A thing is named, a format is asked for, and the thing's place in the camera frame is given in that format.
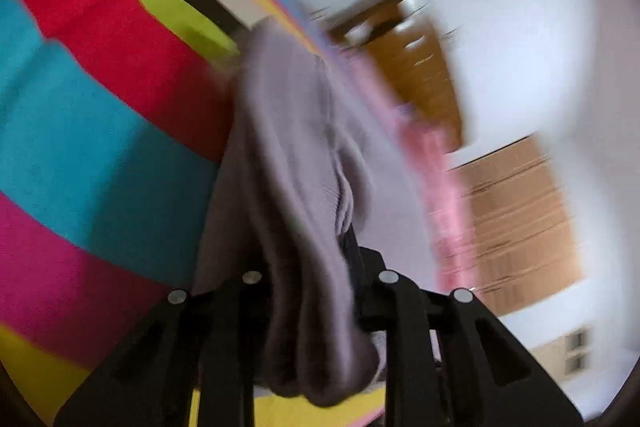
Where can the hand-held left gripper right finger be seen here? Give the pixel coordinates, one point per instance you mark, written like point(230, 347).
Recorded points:
point(400, 307)

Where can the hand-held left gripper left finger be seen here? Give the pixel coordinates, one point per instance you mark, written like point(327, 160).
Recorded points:
point(235, 307)

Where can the lilac pants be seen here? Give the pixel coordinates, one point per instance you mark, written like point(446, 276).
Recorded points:
point(290, 157)

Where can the light wooden panel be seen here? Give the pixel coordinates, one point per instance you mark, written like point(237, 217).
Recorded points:
point(520, 227)

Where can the brown wooden cabinet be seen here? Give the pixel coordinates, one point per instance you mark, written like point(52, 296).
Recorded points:
point(425, 72)

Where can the rainbow striped bed sheet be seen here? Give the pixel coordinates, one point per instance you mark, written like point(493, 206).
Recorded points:
point(75, 132)

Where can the white wall socket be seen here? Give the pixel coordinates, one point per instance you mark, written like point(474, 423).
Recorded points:
point(578, 340)
point(579, 363)

